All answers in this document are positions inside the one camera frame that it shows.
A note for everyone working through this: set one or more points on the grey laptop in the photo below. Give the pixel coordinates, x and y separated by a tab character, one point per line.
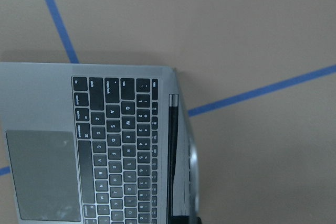
98	144

